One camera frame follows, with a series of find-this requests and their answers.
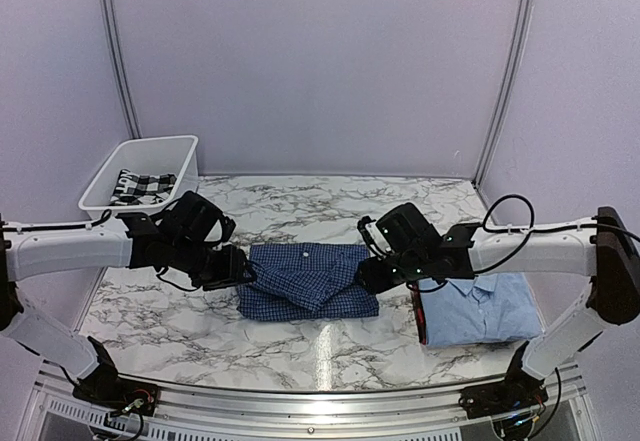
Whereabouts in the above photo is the light blue shirt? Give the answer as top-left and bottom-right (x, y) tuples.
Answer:
(419, 273), (542, 348)

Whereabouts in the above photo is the white plastic bin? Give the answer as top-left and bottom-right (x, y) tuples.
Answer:
(78, 135), (199, 219)

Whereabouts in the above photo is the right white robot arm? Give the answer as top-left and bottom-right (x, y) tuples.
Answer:
(356, 203), (639, 409)

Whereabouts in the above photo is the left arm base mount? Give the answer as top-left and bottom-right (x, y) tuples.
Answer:
(72, 336), (159, 416)

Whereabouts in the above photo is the dark blue checked shirt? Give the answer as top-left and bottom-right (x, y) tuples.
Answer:
(237, 243), (379, 322)

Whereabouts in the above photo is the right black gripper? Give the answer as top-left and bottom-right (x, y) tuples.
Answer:
(353, 251), (429, 296)

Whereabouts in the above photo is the red black plaid shirt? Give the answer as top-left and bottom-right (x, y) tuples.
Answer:
(411, 291), (427, 346)

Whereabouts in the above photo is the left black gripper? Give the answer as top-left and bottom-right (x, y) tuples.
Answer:
(170, 235), (256, 291)

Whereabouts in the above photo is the black white checked shirt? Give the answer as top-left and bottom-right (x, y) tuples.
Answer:
(109, 169), (177, 206)

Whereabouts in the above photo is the aluminium front frame rail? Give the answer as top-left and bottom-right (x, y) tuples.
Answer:
(22, 355), (601, 441)

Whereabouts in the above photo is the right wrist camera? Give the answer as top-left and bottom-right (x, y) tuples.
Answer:
(357, 216), (387, 259)

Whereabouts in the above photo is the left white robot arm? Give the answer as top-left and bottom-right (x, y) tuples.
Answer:
(1, 191), (255, 406)

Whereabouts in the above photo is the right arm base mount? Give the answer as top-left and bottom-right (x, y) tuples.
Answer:
(458, 342), (548, 419)

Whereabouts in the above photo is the right corner wall post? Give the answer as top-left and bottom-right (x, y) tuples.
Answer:
(472, 0), (535, 190)

